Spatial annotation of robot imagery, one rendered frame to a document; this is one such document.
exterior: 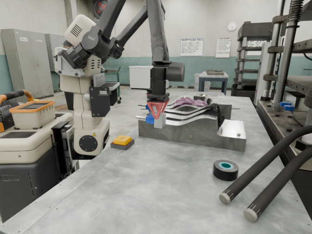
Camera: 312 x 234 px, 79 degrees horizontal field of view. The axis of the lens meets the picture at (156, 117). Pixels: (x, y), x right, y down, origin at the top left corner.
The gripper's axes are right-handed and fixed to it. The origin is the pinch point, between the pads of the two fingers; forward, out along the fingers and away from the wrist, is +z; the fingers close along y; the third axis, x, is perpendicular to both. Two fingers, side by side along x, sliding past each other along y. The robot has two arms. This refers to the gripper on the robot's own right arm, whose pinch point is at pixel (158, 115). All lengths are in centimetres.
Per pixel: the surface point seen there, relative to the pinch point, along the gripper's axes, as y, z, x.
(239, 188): -21.8, 11.6, -32.1
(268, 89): 137, 4, -63
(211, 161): -3.4, 15.0, -23.3
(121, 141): -5.4, 12.0, 15.0
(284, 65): 97, -20, -64
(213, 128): 10.0, 6.2, -22.3
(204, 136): 10.0, 10.5, -18.7
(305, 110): 64, 6, -72
